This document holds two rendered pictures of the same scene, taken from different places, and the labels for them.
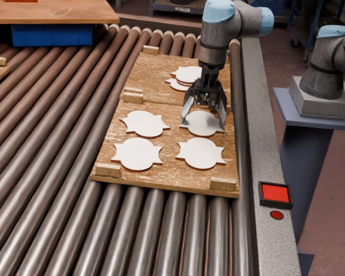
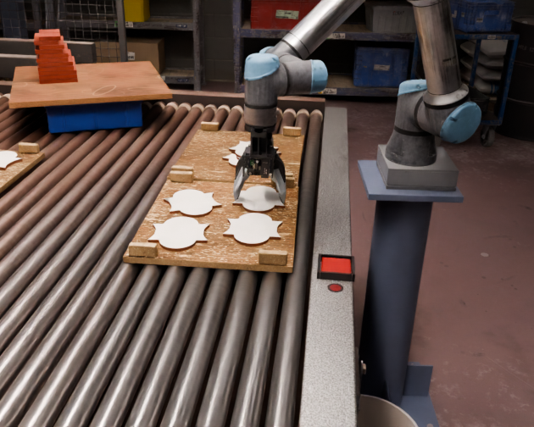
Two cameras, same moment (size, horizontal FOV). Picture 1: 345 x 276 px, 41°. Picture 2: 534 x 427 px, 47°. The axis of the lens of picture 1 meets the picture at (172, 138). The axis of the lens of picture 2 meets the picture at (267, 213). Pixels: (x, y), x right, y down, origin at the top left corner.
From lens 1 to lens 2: 0.25 m
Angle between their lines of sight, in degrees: 5
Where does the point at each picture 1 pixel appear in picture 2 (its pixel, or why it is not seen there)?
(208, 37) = (252, 96)
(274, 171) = (340, 244)
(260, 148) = (327, 222)
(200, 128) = (256, 203)
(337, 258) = (467, 373)
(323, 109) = (413, 179)
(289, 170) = (384, 257)
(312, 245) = (436, 359)
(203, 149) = (256, 224)
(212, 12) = (252, 68)
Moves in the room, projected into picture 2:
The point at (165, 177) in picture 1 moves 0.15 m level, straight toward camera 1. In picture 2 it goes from (208, 255) to (197, 295)
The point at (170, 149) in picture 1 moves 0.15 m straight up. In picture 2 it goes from (218, 226) to (217, 164)
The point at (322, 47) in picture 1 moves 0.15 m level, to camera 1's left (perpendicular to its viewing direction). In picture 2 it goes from (403, 106) to (350, 103)
